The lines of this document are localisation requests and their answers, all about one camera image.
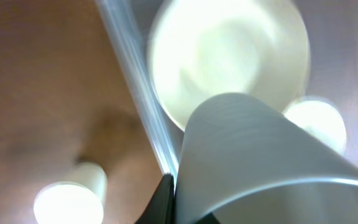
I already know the cream cup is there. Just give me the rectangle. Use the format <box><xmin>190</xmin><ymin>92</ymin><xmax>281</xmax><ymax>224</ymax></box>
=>
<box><xmin>34</xmin><ymin>162</ymin><xmax>107</xmax><ymax>224</ymax></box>

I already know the white bowl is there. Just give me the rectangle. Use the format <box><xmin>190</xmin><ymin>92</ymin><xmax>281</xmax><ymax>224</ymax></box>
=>
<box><xmin>283</xmin><ymin>96</ymin><xmax>347</xmax><ymax>156</ymax></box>

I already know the grey cup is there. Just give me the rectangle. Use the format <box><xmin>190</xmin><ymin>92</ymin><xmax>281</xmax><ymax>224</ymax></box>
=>
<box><xmin>175</xmin><ymin>93</ymin><xmax>358</xmax><ymax>223</ymax></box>

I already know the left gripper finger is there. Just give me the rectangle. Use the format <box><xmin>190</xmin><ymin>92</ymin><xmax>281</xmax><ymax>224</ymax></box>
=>
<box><xmin>135</xmin><ymin>174</ymin><xmax>175</xmax><ymax>224</ymax></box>

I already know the clear plastic storage bin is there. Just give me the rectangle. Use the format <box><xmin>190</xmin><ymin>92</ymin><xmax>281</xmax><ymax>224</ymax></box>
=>
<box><xmin>98</xmin><ymin>0</ymin><xmax>358</xmax><ymax>175</ymax></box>

